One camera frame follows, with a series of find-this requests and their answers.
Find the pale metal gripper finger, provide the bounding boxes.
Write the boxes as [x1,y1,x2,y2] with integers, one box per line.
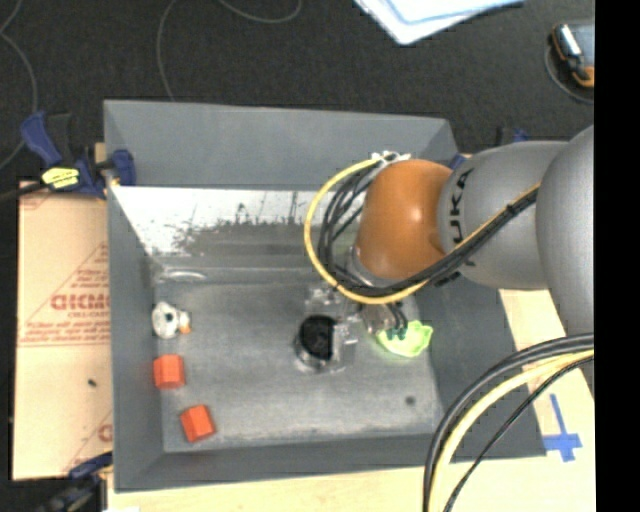
[297,322,361,374]
[304,285,357,322]

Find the black round thing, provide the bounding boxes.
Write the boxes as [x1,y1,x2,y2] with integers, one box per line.
[293,314,337,362]

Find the lime green lumpy thing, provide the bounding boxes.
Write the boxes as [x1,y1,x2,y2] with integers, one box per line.
[376,319,434,359]

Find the grey metal bin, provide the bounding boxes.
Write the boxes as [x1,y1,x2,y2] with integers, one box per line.
[102,99,547,492]

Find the white toy animal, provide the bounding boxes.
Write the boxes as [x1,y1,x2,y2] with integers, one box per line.
[150,300,193,341]

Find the orange-red block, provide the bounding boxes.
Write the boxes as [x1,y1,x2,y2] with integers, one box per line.
[178,404,218,444]
[152,354,188,391]

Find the brown cardboard board red print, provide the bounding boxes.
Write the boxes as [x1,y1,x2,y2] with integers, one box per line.
[10,180,116,481]

